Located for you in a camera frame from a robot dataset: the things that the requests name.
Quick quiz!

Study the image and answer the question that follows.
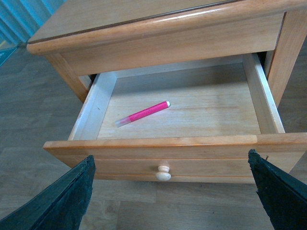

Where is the drawer knob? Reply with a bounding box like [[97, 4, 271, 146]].
[[155, 165, 171, 182]]

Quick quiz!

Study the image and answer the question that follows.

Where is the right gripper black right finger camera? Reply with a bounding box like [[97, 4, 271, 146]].
[[248, 149, 307, 230]]

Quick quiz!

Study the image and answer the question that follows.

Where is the pink marker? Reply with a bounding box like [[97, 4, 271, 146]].
[[115, 101, 171, 127]]

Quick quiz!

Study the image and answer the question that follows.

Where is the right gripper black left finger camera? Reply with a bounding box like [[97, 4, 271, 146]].
[[0, 155, 96, 230]]

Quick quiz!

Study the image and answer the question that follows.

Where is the wooden drawer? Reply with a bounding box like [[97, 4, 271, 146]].
[[44, 54, 307, 183]]

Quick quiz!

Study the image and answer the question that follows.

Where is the wooden nightstand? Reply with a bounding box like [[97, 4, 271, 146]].
[[27, 0, 307, 104]]

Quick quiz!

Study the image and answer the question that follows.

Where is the grey pleated curtain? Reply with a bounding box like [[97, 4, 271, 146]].
[[0, 0, 65, 45]]

